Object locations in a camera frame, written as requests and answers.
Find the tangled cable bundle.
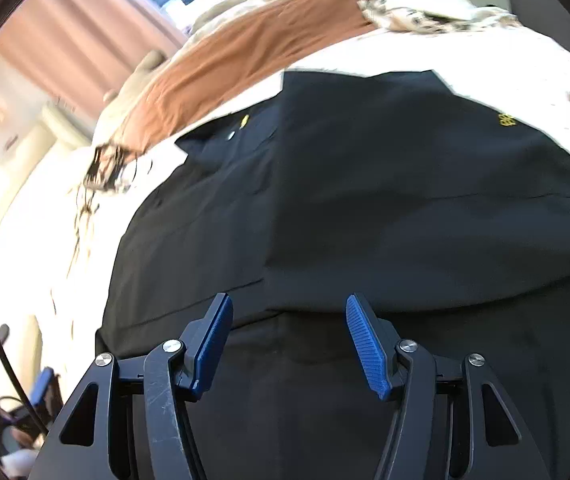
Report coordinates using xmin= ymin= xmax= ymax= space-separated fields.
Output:
xmin=82 ymin=143 xmax=154 ymax=194

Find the orange brown blanket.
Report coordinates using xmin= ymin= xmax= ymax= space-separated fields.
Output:
xmin=109 ymin=0 xmax=373 ymax=155

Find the patterned white cloth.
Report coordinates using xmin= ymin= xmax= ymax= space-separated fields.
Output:
xmin=358 ymin=0 xmax=520 ymax=35

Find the black shirt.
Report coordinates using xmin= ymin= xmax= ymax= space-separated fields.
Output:
xmin=96 ymin=72 xmax=570 ymax=479

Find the left pink curtain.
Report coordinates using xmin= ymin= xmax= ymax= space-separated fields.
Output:
xmin=0 ymin=0 xmax=187 ymax=120

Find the beige duvet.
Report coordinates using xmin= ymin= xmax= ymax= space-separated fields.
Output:
xmin=94 ymin=0 xmax=272 ymax=141

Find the dotted white bed sheet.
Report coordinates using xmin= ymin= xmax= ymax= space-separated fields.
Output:
xmin=0 ymin=26 xmax=570 ymax=390

